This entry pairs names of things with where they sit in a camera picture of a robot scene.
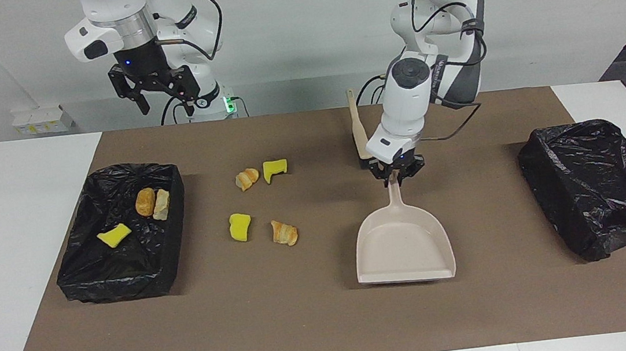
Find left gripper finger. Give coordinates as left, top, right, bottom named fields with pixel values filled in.
left=397, top=155, right=428, bottom=186
left=368, top=159, right=392, bottom=189

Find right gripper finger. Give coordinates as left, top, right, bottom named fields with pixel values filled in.
left=106, top=61, right=152, bottom=119
left=162, top=65, right=204, bottom=120

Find beige hand brush black bristles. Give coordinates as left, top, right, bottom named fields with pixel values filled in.
left=345, top=87, right=374, bottom=170

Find beige plastic dustpan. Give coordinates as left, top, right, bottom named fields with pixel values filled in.
left=347, top=169, right=458, bottom=289

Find yellow green sponge piece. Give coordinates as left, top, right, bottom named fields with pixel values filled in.
left=95, top=221, right=134, bottom=250
left=262, top=158, right=290, bottom=185
left=227, top=211, right=254, bottom=244

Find golden croissant piece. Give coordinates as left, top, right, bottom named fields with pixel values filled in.
left=270, top=218, right=300, bottom=248
left=150, top=189, right=173, bottom=222
left=233, top=167, right=262, bottom=193

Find brown bread roll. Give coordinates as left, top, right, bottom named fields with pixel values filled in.
left=134, top=186, right=159, bottom=219

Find black bag lined bin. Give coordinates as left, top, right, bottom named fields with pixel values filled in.
left=514, top=116, right=626, bottom=268
left=45, top=157, right=196, bottom=308

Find brown table mat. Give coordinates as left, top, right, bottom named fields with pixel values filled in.
left=0, top=77, right=626, bottom=351

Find black base cable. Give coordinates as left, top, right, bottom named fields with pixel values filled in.
left=352, top=73, right=393, bottom=106
left=159, top=94, right=193, bottom=126

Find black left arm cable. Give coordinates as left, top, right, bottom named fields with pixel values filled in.
left=402, top=0, right=498, bottom=145

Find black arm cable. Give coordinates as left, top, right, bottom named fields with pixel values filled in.
left=152, top=0, right=227, bottom=67
left=402, top=0, right=498, bottom=145

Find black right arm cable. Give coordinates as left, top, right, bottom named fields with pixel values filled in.
left=152, top=0, right=227, bottom=67

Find white wall socket box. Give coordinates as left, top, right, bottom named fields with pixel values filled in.
left=11, top=104, right=76, bottom=138

